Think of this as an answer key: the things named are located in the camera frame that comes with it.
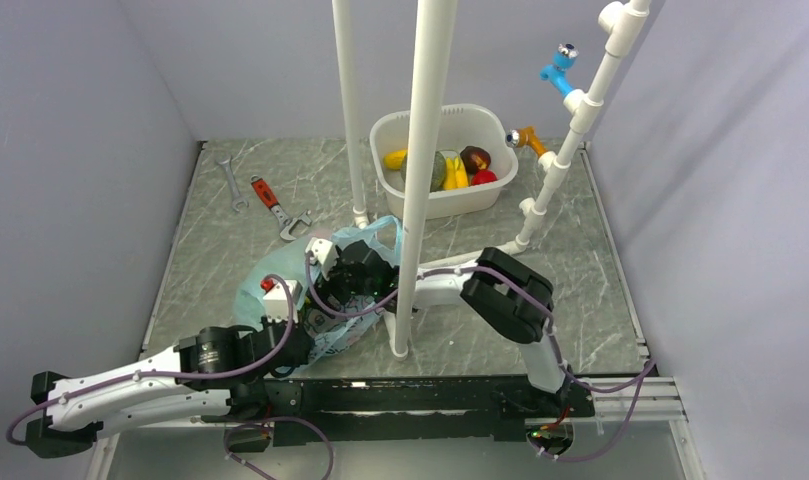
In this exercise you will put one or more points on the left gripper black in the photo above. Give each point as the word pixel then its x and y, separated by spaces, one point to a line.
pixel 303 358

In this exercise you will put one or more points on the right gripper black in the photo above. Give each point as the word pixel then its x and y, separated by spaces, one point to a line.
pixel 329 288

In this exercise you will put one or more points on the light blue plastic bag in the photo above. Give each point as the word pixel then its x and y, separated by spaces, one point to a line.
pixel 331 335

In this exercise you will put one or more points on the green netted fake melon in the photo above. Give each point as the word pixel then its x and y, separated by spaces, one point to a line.
pixel 438 172

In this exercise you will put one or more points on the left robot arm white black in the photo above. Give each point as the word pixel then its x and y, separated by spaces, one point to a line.
pixel 217 374

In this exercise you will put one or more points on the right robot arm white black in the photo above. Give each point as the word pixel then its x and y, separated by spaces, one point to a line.
pixel 514 300

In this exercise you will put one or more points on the yellow fake banana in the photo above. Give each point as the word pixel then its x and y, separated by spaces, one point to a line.
pixel 454 173

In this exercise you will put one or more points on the red fake apple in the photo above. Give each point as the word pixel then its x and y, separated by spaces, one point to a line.
pixel 484 176

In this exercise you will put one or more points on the dark brown fake fruit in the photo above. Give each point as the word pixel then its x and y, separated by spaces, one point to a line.
pixel 475 159

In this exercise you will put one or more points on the silver open-end wrench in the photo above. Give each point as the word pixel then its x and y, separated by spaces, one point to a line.
pixel 238 200

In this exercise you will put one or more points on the orange toy faucet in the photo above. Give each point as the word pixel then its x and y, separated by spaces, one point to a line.
pixel 526 137

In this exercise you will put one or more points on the blue toy faucet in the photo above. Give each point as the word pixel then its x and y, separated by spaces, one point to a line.
pixel 555 73

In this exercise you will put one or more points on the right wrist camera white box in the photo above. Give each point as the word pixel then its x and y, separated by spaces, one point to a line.
pixel 322 255

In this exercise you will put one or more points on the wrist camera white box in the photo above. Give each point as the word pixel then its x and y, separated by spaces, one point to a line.
pixel 322 255
pixel 281 300

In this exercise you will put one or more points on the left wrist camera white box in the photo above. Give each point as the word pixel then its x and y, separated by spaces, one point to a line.
pixel 281 300

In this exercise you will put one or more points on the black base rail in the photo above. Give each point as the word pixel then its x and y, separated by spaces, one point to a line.
pixel 499 407

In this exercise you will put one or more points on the red handled adjustable wrench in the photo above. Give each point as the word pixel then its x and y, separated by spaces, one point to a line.
pixel 287 223

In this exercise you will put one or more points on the white PVC pipe frame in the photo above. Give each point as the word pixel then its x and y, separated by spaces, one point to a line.
pixel 621 21

